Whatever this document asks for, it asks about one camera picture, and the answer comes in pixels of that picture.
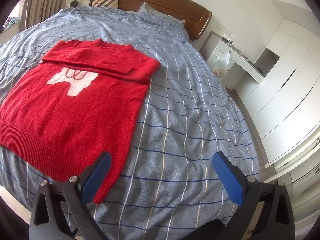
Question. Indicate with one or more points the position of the clutter on window sill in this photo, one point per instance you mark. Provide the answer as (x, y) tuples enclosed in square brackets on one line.
[(11, 21)]

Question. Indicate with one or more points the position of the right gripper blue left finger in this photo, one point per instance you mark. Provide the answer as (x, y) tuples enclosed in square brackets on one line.
[(60, 209)]

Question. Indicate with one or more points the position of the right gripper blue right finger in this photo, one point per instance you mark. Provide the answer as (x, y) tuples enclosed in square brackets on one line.
[(276, 219)]

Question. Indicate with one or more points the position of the white built-in desk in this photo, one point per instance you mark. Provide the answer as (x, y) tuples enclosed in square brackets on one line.
[(215, 49)]

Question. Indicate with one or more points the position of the white bed pillow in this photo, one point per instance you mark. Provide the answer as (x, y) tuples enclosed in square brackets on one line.
[(145, 7)]

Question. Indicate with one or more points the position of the beige pleated curtain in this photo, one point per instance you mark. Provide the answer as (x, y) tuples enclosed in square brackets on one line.
[(36, 11)]

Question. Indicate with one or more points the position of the white wardrobe cabinets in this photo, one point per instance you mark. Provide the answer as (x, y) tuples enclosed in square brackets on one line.
[(284, 107)]

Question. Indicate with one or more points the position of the white plastic bag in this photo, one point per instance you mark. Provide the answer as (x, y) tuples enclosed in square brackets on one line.
[(220, 64)]

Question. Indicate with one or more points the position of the red knit sweater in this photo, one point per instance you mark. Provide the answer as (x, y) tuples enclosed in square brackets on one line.
[(84, 98)]

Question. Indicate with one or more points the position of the brown wooden headboard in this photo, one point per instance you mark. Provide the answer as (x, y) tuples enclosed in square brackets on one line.
[(196, 17)]

